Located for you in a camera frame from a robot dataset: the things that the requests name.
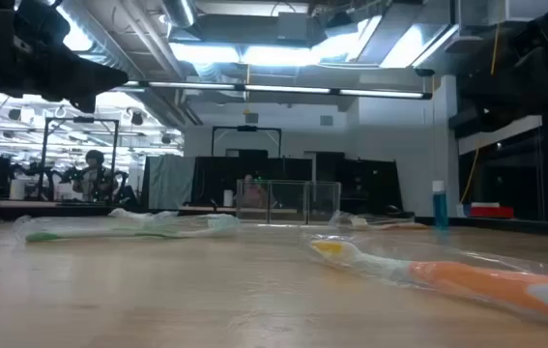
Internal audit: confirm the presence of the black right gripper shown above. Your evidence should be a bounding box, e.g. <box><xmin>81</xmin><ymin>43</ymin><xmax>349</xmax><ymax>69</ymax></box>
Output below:
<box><xmin>450</xmin><ymin>45</ymin><xmax>548</xmax><ymax>140</ymax></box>

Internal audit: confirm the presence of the black cabinet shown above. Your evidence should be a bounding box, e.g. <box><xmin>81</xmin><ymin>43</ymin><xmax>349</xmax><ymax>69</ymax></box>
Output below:
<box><xmin>311</xmin><ymin>152</ymin><xmax>404</xmax><ymax>215</ymax></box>

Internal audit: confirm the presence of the grey ceiling unit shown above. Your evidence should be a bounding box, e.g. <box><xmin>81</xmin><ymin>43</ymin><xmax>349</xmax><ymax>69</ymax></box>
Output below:
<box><xmin>276</xmin><ymin>12</ymin><xmax>309</xmax><ymax>43</ymax></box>

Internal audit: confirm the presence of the blue bottle with white cap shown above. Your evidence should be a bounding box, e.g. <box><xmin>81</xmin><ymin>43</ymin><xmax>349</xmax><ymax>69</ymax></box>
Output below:
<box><xmin>431</xmin><ymin>180</ymin><xmax>450</xmax><ymax>231</ymax></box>

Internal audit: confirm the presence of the black aluminium table frame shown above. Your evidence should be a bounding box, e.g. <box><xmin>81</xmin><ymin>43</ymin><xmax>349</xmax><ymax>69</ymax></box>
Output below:
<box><xmin>0</xmin><ymin>205</ymin><xmax>548</xmax><ymax>239</ymax></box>

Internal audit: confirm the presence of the white cylindrical bin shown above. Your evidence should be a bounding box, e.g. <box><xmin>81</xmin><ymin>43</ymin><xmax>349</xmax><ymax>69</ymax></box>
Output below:
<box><xmin>10</xmin><ymin>178</ymin><xmax>27</xmax><ymax>201</ymax></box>

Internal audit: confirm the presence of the black gantry frame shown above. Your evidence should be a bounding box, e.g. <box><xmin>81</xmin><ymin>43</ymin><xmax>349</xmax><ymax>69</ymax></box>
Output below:
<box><xmin>211</xmin><ymin>125</ymin><xmax>283</xmax><ymax>159</ymax></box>
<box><xmin>39</xmin><ymin>117</ymin><xmax>120</xmax><ymax>202</ymax></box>

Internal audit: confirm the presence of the yellow hanging cable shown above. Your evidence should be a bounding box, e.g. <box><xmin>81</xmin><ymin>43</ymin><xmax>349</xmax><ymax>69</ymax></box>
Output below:
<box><xmin>460</xmin><ymin>21</ymin><xmax>502</xmax><ymax>204</ymax></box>

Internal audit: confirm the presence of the red box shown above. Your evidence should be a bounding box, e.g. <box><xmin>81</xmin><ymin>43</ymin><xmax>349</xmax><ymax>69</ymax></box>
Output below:
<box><xmin>469</xmin><ymin>206</ymin><xmax>515</xmax><ymax>219</ymax></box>

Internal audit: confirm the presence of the orange toothbrush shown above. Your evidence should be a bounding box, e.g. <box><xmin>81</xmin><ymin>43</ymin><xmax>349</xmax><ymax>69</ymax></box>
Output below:
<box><xmin>302</xmin><ymin>231</ymin><xmax>548</xmax><ymax>333</ymax></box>
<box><xmin>329</xmin><ymin>210</ymin><xmax>430</xmax><ymax>232</ymax></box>

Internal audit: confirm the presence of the grey hanging cloth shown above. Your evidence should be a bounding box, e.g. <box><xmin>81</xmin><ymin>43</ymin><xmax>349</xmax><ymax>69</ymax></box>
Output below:
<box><xmin>141</xmin><ymin>154</ymin><xmax>196</xmax><ymax>210</ymax></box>

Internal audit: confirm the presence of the clear acrylic organizer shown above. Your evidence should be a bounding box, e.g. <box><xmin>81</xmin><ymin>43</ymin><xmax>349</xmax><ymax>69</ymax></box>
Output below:
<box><xmin>235</xmin><ymin>179</ymin><xmax>342</xmax><ymax>226</ymax></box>

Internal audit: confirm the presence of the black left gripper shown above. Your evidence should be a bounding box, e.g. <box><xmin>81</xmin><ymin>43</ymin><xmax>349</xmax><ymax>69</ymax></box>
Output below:
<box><xmin>0</xmin><ymin>45</ymin><xmax>130</xmax><ymax>115</ymax></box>

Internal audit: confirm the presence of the black partition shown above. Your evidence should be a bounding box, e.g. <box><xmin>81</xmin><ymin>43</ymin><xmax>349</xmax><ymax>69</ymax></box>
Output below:
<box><xmin>190</xmin><ymin>155</ymin><xmax>313</xmax><ymax>207</ymax></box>

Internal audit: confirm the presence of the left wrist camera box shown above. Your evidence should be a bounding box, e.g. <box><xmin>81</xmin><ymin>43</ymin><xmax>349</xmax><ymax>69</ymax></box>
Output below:
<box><xmin>12</xmin><ymin>0</ymin><xmax>71</xmax><ymax>47</ymax></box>

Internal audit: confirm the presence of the white ceiling vent box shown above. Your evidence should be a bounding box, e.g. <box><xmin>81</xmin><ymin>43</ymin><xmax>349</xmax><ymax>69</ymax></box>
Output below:
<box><xmin>461</xmin><ymin>0</ymin><xmax>548</xmax><ymax>26</ymax></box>

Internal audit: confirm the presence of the person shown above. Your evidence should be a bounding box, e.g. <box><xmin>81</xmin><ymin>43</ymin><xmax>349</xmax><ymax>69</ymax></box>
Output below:
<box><xmin>72</xmin><ymin>149</ymin><xmax>120</xmax><ymax>202</ymax></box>
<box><xmin>239</xmin><ymin>173</ymin><xmax>270</xmax><ymax>209</ymax></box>

